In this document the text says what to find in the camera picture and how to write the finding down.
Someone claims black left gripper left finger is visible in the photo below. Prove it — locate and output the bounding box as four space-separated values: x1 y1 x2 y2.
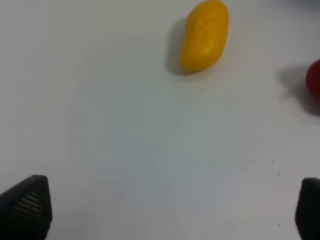
0 175 53 240

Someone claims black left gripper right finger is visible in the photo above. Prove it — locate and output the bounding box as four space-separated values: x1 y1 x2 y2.
295 178 320 240

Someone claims yellow mango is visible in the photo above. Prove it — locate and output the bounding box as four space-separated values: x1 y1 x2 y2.
179 0 229 72

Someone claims red bell pepper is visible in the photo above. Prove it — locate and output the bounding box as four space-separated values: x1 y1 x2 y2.
305 59 320 102

